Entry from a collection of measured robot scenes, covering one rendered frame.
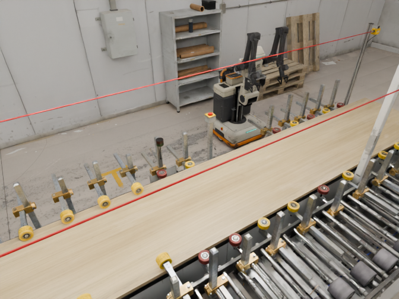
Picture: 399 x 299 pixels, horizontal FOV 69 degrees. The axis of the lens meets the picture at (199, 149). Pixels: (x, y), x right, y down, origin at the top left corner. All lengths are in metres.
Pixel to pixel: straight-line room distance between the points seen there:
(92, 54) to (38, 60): 0.72
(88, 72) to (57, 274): 3.38
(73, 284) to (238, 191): 1.22
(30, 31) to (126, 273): 3.49
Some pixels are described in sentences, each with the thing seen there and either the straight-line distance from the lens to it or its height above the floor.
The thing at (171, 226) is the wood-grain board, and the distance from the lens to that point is 1.98.
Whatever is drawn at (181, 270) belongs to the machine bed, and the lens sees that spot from 1.92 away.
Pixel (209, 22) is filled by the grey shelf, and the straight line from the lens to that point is 5.35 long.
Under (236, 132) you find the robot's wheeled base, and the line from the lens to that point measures 4.02.
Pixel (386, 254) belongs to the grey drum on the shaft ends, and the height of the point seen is 0.85.
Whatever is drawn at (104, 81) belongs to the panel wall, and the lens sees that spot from 4.88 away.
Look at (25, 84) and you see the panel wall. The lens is 4.70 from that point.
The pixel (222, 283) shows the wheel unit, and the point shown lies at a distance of 1.83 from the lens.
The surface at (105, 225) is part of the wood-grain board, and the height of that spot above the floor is 0.90.
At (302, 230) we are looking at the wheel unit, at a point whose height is 0.85.
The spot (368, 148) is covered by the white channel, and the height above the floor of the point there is 1.14.
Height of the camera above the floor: 2.43
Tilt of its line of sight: 36 degrees down
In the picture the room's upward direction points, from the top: 1 degrees counter-clockwise
